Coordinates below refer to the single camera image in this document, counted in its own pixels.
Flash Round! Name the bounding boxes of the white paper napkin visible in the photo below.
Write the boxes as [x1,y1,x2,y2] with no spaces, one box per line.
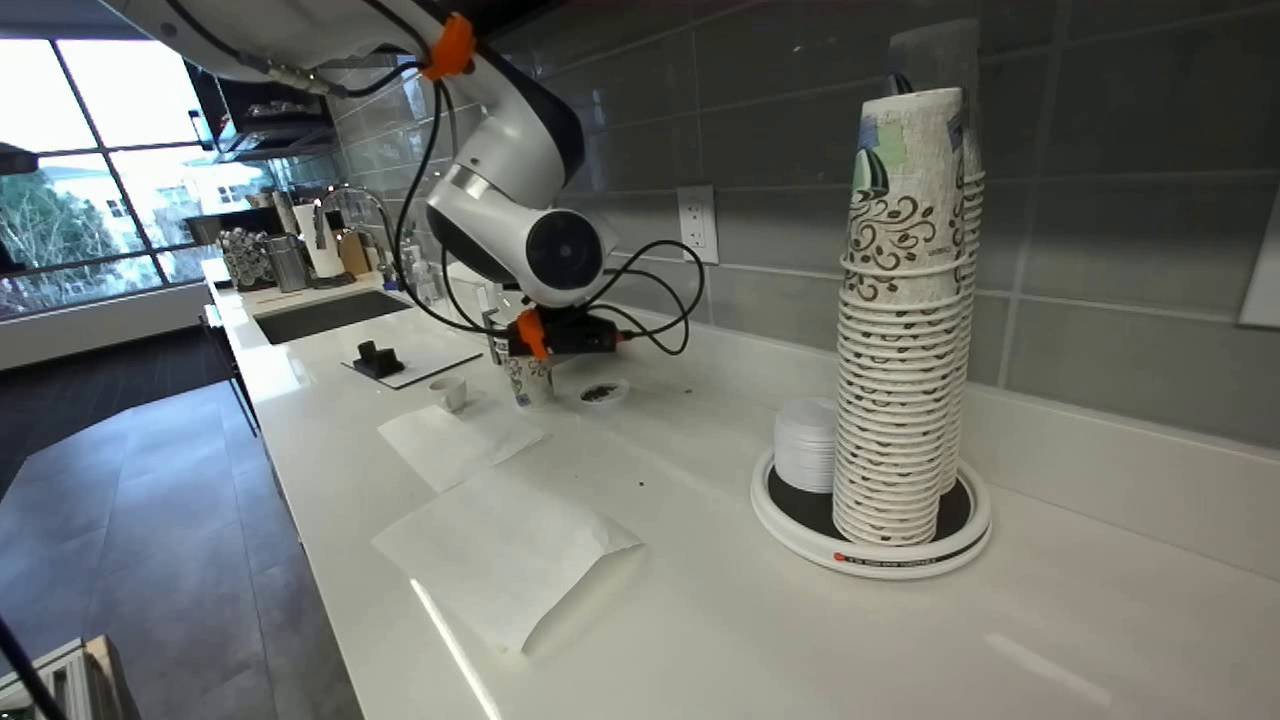
[375,395,554,498]
[368,469,647,659]

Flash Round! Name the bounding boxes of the white wall outlet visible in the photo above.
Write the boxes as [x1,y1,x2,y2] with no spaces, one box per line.
[678,186,720,268]

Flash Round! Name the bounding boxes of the brown bottle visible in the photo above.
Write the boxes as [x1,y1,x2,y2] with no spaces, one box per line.
[334,230,375,281]

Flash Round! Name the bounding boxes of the glass storage jar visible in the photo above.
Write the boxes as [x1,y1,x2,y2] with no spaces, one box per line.
[218,223,276,295]

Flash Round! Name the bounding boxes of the large window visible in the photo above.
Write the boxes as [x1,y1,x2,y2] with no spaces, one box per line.
[0,35,225,319]

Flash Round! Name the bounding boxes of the white silver kettle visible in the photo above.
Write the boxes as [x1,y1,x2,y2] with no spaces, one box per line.
[285,194,348,284]

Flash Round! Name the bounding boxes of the tall patterned paper cup stack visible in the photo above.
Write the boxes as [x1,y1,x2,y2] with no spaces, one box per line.
[828,84,971,551]

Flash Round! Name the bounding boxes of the short stack white cups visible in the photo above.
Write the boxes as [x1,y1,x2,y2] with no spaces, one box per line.
[774,395,842,502]

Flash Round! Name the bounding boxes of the metal canister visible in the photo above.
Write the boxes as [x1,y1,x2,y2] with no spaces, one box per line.
[269,233,313,295]

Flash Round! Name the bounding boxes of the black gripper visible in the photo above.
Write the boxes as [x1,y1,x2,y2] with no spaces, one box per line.
[540,311,623,359]

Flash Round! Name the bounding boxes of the round white cup tray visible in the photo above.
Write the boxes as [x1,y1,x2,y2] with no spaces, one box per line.
[747,444,996,585]

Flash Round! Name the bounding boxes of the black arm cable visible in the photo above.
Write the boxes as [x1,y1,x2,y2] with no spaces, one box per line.
[391,75,712,359]

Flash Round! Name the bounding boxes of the wrist camera orange mount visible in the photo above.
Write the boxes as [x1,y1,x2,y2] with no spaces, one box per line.
[514,310,554,363]

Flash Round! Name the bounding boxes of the sleeved paper cup stack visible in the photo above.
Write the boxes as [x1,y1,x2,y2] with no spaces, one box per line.
[883,13,992,504]

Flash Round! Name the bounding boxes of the grey slatted frame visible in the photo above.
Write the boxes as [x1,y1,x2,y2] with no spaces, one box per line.
[0,638,136,720]

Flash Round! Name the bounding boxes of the orange cable strap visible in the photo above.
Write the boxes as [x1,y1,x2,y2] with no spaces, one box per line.
[421,13,481,84]

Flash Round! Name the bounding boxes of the dark recessed sink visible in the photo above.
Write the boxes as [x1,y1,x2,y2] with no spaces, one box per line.
[251,290,414,350]

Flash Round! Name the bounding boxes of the white wall plate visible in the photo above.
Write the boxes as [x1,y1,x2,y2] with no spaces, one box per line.
[1238,186,1280,334]

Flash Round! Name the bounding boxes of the white board dark edge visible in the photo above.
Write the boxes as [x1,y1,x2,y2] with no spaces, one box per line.
[334,318,490,395]

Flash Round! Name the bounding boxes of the small black object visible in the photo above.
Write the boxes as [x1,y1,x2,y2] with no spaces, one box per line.
[354,335,409,383]

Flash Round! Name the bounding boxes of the dark overhead fixture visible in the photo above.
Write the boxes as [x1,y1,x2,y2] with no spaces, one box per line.
[214,75,338,168]

